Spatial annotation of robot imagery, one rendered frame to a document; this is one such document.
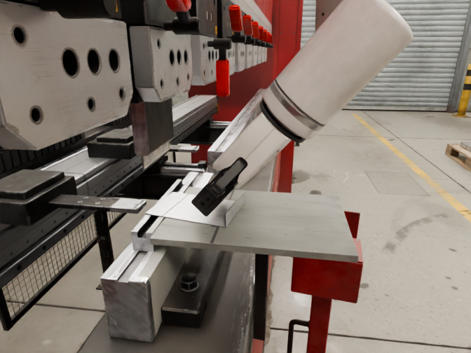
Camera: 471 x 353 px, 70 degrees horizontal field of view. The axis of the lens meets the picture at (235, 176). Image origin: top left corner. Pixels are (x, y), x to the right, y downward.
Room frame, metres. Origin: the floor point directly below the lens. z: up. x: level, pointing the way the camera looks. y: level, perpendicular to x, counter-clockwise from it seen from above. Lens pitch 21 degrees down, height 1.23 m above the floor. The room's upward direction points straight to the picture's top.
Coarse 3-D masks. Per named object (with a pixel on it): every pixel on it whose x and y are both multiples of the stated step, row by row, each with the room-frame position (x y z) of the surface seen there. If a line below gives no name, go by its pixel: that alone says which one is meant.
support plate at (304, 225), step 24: (192, 192) 0.53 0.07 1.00; (240, 192) 0.53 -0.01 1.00; (264, 192) 0.53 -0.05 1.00; (240, 216) 0.44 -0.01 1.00; (264, 216) 0.44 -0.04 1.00; (288, 216) 0.44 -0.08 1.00; (312, 216) 0.44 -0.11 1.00; (336, 216) 0.44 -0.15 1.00; (168, 240) 0.38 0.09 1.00; (192, 240) 0.37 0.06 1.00; (216, 240) 0.37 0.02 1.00; (240, 240) 0.37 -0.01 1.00; (264, 240) 0.37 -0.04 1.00; (288, 240) 0.37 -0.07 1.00; (312, 240) 0.37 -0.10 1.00; (336, 240) 0.37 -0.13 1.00
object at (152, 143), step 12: (132, 108) 0.42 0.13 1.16; (144, 108) 0.42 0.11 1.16; (156, 108) 0.46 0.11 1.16; (168, 108) 0.50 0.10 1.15; (132, 120) 0.42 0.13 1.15; (144, 120) 0.42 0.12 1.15; (156, 120) 0.45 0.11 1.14; (168, 120) 0.50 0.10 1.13; (132, 132) 0.42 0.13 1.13; (144, 132) 0.42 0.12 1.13; (156, 132) 0.45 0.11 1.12; (168, 132) 0.50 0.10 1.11; (144, 144) 0.42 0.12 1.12; (156, 144) 0.45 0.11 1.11; (168, 144) 0.52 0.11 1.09; (144, 156) 0.43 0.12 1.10; (156, 156) 0.47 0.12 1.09; (144, 168) 0.42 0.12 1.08
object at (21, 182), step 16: (16, 176) 0.52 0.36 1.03; (32, 176) 0.52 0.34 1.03; (48, 176) 0.52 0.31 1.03; (64, 176) 0.55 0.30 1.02; (0, 192) 0.46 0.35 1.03; (16, 192) 0.45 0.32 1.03; (32, 192) 0.47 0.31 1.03; (48, 192) 0.49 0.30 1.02; (64, 192) 0.52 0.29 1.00; (0, 208) 0.44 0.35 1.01; (16, 208) 0.44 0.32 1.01; (32, 208) 0.45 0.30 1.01; (48, 208) 0.48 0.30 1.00; (64, 208) 0.47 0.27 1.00; (80, 208) 0.47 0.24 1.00; (96, 208) 0.47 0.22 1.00; (112, 208) 0.46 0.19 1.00; (128, 208) 0.46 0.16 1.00; (16, 224) 0.44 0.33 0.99; (32, 224) 0.44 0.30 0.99
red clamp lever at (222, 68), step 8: (216, 40) 0.61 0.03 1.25; (224, 40) 0.61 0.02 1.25; (216, 48) 0.61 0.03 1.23; (224, 48) 0.61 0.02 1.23; (224, 56) 0.61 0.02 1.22; (216, 64) 0.61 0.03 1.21; (224, 64) 0.61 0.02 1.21; (216, 72) 0.61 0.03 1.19; (224, 72) 0.60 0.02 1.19; (224, 80) 0.60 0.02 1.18; (224, 88) 0.61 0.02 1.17; (224, 96) 0.61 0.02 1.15
